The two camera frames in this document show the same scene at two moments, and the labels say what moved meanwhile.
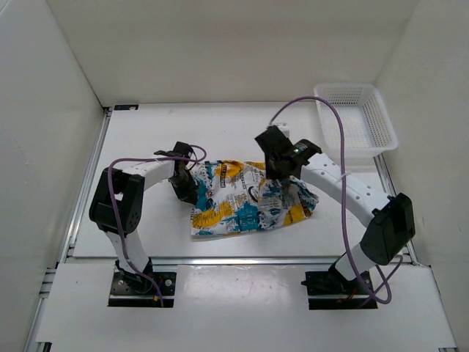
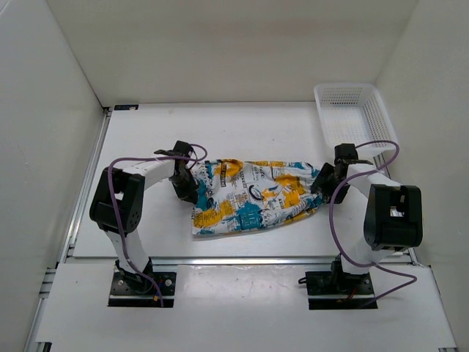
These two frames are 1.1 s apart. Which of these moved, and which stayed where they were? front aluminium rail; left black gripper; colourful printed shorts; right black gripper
Moved: right black gripper
Stayed: colourful printed shorts; left black gripper; front aluminium rail
